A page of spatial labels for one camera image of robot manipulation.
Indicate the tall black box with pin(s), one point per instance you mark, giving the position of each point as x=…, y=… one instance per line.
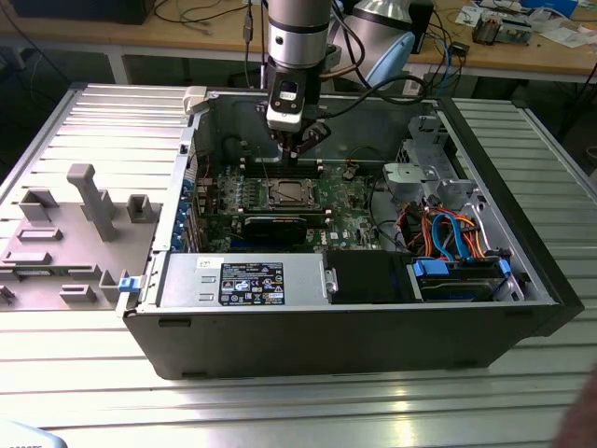
x=424, y=23

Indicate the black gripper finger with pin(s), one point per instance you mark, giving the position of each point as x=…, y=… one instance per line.
x=282, y=140
x=315, y=133

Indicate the blue case latch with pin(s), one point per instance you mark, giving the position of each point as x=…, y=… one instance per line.
x=128, y=284

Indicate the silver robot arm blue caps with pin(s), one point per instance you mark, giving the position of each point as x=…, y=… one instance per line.
x=296, y=42

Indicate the CPU socket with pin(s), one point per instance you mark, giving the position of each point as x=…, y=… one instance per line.
x=272, y=204

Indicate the grey metal component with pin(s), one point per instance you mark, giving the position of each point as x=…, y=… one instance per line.
x=515, y=32

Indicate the silver power supply unit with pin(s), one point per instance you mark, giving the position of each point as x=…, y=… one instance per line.
x=186, y=280

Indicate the brown finned heat sink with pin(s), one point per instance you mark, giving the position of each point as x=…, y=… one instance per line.
x=485, y=30

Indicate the blue disk carrier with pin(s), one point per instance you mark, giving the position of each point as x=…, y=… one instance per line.
x=429, y=270

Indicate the metal locking lever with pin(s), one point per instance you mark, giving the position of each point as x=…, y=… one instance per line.
x=263, y=165

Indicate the black graphics card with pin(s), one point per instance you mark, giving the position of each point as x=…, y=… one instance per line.
x=275, y=231

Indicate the beige corner bracket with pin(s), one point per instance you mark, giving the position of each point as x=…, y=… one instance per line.
x=195, y=100

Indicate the grey parts rack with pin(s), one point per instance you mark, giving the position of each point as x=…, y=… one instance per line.
x=70, y=280

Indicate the white paper sheet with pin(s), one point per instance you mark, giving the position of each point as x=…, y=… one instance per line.
x=566, y=36

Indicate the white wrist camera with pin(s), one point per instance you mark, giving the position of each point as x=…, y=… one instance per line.
x=284, y=122

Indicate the pale blue teach pendant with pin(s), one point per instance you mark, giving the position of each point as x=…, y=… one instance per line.
x=23, y=436

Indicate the green motherboard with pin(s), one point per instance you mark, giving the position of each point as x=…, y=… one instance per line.
x=347, y=214

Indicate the black drive bay box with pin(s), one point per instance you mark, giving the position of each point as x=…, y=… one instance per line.
x=364, y=277

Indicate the large black box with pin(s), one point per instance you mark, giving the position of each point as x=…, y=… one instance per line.
x=79, y=11

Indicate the black and grey PC case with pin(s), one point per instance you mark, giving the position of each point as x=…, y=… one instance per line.
x=303, y=345

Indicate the blue box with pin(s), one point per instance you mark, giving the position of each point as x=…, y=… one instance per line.
x=550, y=5

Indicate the black power adapter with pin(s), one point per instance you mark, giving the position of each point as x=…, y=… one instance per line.
x=459, y=49

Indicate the metal drive cage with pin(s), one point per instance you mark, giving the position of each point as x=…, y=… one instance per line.
x=410, y=179

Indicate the white printed label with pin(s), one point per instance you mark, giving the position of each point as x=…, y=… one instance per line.
x=414, y=84

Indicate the wooden desk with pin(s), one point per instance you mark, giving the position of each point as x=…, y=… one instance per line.
x=200, y=39

